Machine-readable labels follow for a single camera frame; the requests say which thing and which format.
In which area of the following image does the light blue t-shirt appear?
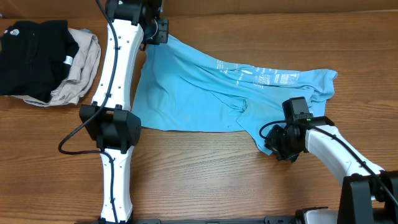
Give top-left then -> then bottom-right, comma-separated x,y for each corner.
132,37 -> 338,152

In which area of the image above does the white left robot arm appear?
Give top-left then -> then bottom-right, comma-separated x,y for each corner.
79,0 -> 169,223

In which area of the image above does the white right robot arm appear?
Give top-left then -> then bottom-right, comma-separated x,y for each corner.
263,116 -> 397,223

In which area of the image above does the beige folded garment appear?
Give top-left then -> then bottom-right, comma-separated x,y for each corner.
16,28 -> 101,107

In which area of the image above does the black folded garment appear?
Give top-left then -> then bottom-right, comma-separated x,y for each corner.
1,20 -> 78,103

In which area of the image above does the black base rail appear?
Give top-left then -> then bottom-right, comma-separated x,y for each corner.
74,215 -> 299,224

